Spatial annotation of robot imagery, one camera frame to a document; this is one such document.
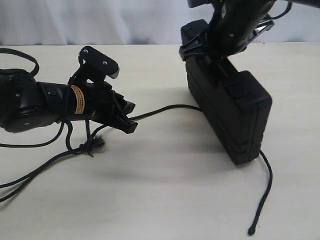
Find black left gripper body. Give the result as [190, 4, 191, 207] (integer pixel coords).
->
[67, 65, 126, 126]

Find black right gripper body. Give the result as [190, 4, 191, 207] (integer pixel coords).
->
[179, 15, 266, 61]

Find black braided rope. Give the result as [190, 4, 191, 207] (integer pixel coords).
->
[0, 104, 273, 236]

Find black plastic carrying case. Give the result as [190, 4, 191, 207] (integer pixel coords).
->
[178, 19, 273, 166]

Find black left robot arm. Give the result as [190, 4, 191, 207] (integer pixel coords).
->
[0, 66, 138, 134]

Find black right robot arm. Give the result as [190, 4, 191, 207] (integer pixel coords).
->
[179, 0, 320, 61]

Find white backdrop curtain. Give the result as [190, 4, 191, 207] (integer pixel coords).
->
[0, 0, 320, 46]

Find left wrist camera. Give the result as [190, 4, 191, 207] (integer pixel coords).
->
[79, 45, 120, 79]

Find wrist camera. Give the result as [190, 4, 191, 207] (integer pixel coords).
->
[253, 14, 275, 35]
[79, 45, 120, 79]

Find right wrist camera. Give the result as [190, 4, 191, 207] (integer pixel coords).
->
[253, 14, 275, 35]

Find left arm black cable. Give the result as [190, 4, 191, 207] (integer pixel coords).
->
[0, 47, 73, 148]

